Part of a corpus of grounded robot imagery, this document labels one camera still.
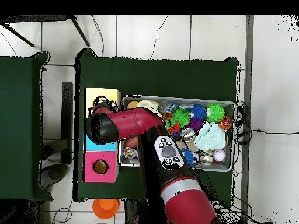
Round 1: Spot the wooden box with three holes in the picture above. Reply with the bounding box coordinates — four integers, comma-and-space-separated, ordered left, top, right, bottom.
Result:
83, 87, 121, 183

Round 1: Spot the cream knitted cloth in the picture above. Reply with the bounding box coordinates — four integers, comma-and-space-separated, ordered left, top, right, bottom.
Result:
136, 99, 163, 117

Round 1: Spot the brown toy football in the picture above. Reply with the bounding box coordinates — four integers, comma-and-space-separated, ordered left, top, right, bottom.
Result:
124, 136, 139, 150

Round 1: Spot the purple spiky ball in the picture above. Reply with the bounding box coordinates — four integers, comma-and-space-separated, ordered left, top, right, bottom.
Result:
186, 117, 205, 131

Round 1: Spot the dark green tablecloth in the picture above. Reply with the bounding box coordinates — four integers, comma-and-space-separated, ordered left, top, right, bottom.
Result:
73, 47, 240, 208

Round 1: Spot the blue spiky rubber ball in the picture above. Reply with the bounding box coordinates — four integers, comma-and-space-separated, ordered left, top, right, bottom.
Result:
187, 103, 207, 121

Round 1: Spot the blue fuzzy ball with eyes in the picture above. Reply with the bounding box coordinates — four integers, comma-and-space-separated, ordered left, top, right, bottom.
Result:
180, 148, 196, 166

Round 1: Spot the mint knitted cloth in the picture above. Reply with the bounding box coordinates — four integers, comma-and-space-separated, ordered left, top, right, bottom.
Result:
193, 121, 227, 152

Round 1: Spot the tiger plush toy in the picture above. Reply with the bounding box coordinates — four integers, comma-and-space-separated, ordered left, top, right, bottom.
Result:
218, 115, 232, 131

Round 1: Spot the white baseball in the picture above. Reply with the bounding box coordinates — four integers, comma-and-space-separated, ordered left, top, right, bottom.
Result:
211, 148, 227, 162

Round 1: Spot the black flat panel stand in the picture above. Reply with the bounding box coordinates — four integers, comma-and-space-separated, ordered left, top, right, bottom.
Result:
61, 81, 74, 165

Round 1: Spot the orange plastic cone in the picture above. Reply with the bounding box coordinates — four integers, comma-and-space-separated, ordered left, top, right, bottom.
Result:
92, 198, 120, 220

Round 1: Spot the grey round base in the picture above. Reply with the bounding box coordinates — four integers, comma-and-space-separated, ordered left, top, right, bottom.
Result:
39, 164, 68, 190

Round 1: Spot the black tripod stand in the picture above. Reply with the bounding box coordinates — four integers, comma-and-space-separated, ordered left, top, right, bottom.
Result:
0, 15, 91, 47

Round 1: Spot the green cloth covered side table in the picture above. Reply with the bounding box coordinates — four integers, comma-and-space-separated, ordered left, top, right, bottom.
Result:
0, 51, 53, 202

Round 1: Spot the shallow wire mesh bin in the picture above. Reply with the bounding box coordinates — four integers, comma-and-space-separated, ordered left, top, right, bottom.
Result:
117, 94, 237, 173

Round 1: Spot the black power cable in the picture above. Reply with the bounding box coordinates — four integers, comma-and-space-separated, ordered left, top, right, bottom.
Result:
235, 129, 299, 144

